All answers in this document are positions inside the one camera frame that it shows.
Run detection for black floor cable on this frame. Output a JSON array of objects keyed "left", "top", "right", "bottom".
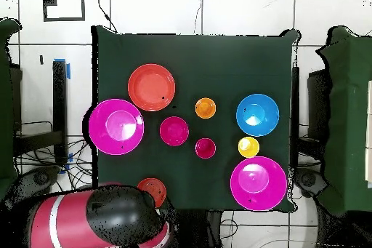
[{"left": 87, "top": 0, "right": 118, "bottom": 33}]

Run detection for dark green tablecloth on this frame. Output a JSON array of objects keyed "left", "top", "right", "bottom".
[{"left": 91, "top": 25, "right": 300, "bottom": 212}]

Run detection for blue plastic bowl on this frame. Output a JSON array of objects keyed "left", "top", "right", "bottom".
[{"left": 235, "top": 93, "right": 280, "bottom": 137}]

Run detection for black metal post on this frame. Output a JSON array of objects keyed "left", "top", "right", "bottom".
[{"left": 291, "top": 66, "right": 300, "bottom": 170}]

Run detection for small crimson plastic bowl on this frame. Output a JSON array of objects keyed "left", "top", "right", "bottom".
[{"left": 159, "top": 116, "right": 190, "bottom": 147}]

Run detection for orange plastic cup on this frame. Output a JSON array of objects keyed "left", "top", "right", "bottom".
[{"left": 195, "top": 97, "right": 217, "bottom": 120}]

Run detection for office chair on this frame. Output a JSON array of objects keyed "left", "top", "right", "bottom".
[
  {"left": 291, "top": 167, "right": 329, "bottom": 199},
  {"left": 5, "top": 165, "right": 62, "bottom": 201}
]

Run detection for large pink plastic bowl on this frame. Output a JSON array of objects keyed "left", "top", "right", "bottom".
[
  {"left": 230, "top": 156, "right": 288, "bottom": 212},
  {"left": 88, "top": 98, "right": 145, "bottom": 156}
]

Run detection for yellow plastic cup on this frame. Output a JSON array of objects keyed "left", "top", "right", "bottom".
[{"left": 238, "top": 136, "right": 260, "bottom": 159}]

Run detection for black metal stand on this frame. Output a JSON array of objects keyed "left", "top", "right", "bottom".
[{"left": 12, "top": 59, "right": 68, "bottom": 166}]

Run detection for small orange plastic bowl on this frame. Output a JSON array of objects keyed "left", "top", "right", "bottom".
[{"left": 137, "top": 177, "right": 168, "bottom": 209}]

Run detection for black square floor frame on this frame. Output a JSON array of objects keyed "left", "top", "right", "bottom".
[{"left": 42, "top": 0, "right": 86, "bottom": 23}]

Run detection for green cloth covered table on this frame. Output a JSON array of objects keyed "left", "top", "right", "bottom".
[
  {"left": 315, "top": 25, "right": 372, "bottom": 217},
  {"left": 0, "top": 17, "right": 23, "bottom": 201}
]

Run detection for large shallow orange bowl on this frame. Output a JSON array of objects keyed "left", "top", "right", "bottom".
[{"left": 127, "top": 63, "right": 177, "bottom": 113}]

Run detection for crimson plastic cup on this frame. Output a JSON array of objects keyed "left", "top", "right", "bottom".
[{"left": 194, "top": 137, "right": 217, "bottom": 160}]

